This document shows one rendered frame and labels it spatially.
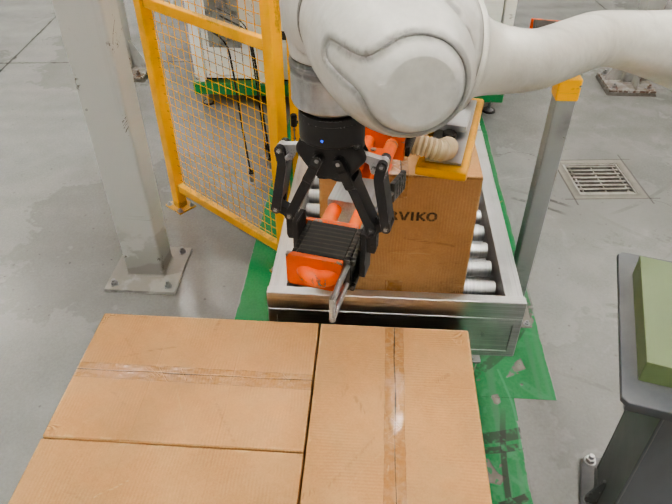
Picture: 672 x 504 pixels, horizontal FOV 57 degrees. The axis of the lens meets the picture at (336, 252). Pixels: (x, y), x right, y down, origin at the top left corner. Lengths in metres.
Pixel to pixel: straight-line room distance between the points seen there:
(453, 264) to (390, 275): 0.17
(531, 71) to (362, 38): 0.18
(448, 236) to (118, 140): 1.29
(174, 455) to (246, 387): 0.23
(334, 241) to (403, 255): 0.88
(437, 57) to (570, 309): 2.28
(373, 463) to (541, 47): 1.04
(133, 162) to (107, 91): 0.28
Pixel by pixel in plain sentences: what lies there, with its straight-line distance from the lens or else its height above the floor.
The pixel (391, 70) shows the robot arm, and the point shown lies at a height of 1.58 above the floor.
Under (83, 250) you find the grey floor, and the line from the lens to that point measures 3.00.
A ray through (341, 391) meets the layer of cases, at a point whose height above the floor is 0.54.
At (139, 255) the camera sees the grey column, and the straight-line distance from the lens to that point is 2.68.
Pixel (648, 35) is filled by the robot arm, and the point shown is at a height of 1.49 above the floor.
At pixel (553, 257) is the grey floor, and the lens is 2.90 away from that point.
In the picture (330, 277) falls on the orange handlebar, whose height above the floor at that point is 1.24.
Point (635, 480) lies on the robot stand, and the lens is 1.80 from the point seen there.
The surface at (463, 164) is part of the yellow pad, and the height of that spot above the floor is 1.13.
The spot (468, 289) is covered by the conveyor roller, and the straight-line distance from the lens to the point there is 1.82.
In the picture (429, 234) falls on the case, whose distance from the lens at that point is 1.62.
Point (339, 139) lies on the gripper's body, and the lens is 0.67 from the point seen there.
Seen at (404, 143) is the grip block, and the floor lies 1.24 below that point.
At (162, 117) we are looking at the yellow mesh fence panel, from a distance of 2.88.
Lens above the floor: 1.74
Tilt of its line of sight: 39 degrees down
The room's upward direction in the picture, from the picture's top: straight up
